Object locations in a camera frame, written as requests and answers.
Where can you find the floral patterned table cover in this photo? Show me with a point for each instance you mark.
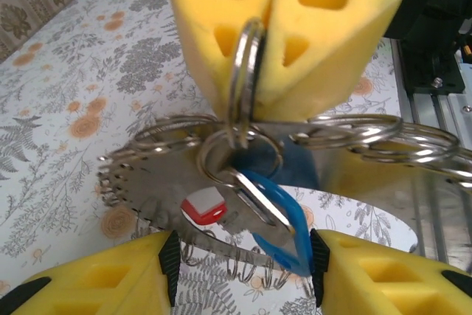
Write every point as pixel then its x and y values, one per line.
pixel 55 82

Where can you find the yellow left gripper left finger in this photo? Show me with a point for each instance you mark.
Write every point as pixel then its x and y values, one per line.
pixel 110 285

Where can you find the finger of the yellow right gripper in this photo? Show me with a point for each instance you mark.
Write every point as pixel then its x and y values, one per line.
pixel 195 5
pixel 324 34

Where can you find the blue capped key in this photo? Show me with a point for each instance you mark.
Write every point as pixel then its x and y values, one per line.
pixel 299 228

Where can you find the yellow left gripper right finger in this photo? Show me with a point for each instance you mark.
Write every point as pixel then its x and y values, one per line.
pixel 387 285

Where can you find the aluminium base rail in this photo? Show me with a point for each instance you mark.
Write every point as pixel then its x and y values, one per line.
pixel 435 108

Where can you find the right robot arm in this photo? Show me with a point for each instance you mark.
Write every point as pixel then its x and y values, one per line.
pixel 435 5

